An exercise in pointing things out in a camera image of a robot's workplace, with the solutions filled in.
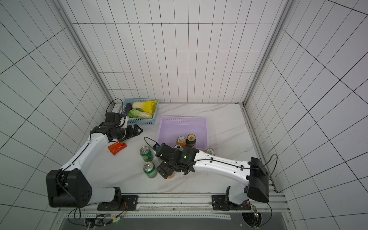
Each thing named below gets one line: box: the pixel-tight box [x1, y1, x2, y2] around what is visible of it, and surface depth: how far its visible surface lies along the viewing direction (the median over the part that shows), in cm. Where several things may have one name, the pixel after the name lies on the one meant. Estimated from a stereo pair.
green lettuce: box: [128, 108, 153, 119], surface depth 105 cm
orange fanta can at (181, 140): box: [175, 135, 187, 149], surface depth 87 cm
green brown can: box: [185, 134, 197, 147], surface depth 87 cm
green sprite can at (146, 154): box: [139, 145, 154, 163], surface depth 83 cm
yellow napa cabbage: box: [132, 100, 158, 118], surface depth 111 cm
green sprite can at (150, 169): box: [143, 161, 158, 179], surface depth 76 cm
